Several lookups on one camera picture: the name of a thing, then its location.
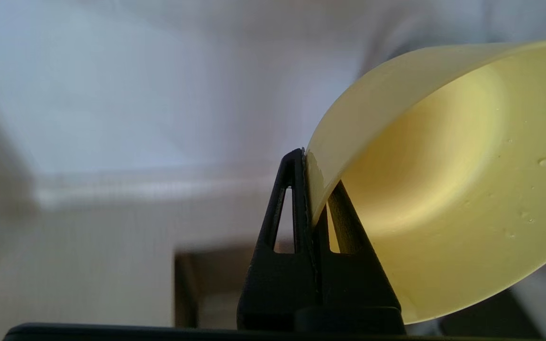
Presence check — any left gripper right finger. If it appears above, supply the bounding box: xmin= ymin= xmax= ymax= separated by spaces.
xmin=312 ymin=180 xmax=406 ymax=333

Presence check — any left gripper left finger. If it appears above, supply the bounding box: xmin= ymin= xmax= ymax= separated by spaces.
xmin=236 ymin=148 xmax=319 ymax=331

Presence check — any yellow plastic bowl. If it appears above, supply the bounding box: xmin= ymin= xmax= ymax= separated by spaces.
xmin=305 ymin=38 xmax=546 ymax=325

